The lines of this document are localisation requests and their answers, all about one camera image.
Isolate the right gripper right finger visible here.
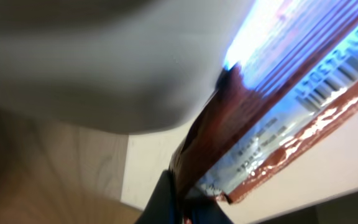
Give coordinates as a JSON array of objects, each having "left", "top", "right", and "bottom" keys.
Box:
[{"left": 183, "top": 189, "right": 233, "bottom": 224}]

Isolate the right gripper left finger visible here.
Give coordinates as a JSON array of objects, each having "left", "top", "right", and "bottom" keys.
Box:
[{"left": 135, "top": 170, "right": 179, "bottom": 224}]

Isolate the red Top chocolate bar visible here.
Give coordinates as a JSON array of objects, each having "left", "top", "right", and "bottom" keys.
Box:
[{"left": 170, "top": 0, "right": 358, "bottom": 203}]

